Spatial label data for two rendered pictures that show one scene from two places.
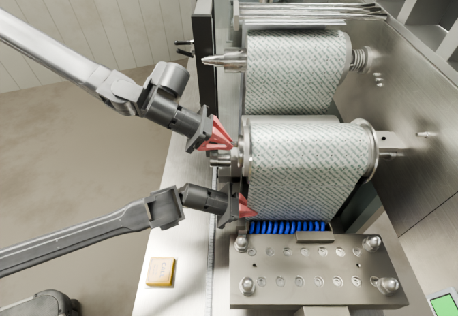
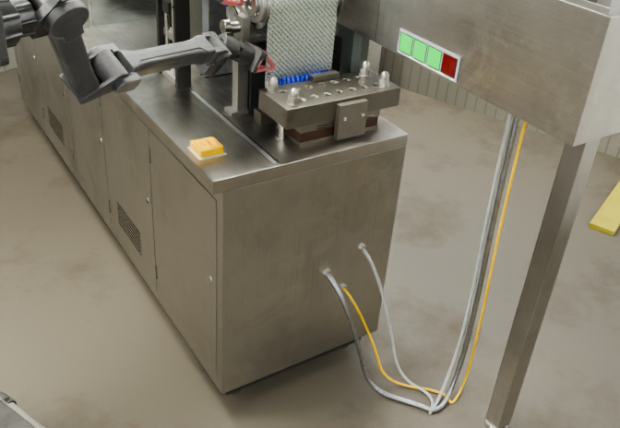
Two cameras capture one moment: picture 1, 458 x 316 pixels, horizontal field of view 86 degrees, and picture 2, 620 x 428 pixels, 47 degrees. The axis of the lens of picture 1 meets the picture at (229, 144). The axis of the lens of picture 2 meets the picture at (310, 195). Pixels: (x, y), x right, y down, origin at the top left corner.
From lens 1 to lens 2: 1.69 m
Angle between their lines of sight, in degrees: 31
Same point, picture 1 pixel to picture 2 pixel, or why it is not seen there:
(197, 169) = (177, 97)
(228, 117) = not seen: hidden behind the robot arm
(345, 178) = (328, 7)
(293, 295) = (327, 99)
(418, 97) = not seen: outside the picture
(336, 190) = (326, 22)
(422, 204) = (375, 4)
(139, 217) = (206, 43)
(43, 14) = not seen: outside the picture
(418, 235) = (381, 24)
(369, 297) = (375, 89)
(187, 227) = (205, 127)
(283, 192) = (292, 29)
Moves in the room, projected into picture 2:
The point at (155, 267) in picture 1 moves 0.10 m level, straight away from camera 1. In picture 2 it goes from (200, 143) to (166, 137)
